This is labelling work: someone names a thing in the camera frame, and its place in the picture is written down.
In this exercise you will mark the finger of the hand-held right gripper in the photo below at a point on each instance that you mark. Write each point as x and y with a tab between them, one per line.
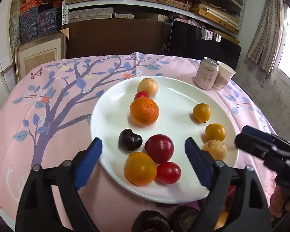
253	143
256	133

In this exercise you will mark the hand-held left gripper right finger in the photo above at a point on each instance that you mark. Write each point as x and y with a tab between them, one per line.
198	164

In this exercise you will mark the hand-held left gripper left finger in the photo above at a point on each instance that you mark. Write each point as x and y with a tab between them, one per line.
87	164

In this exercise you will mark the pale yellow round fruit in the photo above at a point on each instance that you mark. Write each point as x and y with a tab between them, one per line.
216	149
148	86

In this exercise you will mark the red cherry tomato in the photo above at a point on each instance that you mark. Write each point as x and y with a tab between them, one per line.
168	172
141	96

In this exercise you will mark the yellow orange round fruit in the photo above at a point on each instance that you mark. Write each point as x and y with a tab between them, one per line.
140	168
201	112
215	132

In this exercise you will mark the dark red plum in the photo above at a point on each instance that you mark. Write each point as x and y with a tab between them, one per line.
159	148

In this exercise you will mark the glossy dark purple fruit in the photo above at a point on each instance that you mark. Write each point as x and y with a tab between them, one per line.
130	140

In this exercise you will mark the dark brown wrinkled fruit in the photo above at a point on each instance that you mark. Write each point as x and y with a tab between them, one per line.
183	218
151	222

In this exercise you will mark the white plate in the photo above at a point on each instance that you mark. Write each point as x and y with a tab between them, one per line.
178	96

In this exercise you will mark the orange mandarin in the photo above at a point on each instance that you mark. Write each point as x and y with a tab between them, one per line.
144	111
221	220

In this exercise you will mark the person's right hand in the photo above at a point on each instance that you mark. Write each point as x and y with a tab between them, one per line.
276	205

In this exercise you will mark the pink printed tablecloth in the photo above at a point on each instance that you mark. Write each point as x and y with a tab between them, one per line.
62	137

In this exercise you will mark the white paper cup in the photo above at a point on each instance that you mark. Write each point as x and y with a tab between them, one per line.
224	77

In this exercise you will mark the pink drink can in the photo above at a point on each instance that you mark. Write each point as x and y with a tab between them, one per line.
205	75

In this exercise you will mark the black glossy panel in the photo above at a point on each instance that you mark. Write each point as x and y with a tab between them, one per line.
203	46

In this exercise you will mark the beige checked curtain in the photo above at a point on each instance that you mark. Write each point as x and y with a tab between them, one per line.
265	29

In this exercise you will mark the framed picture in cardboard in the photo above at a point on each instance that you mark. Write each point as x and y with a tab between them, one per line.
38	58

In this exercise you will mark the brown wooden board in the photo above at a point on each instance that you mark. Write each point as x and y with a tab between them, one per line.
116	38

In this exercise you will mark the white leaning board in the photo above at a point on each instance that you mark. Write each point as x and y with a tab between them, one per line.
4	58

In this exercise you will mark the stack of blue floral boxes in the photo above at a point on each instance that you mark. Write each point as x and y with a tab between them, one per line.
36	21

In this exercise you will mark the white metal shelf rack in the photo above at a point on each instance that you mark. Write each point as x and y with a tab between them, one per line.
159	9

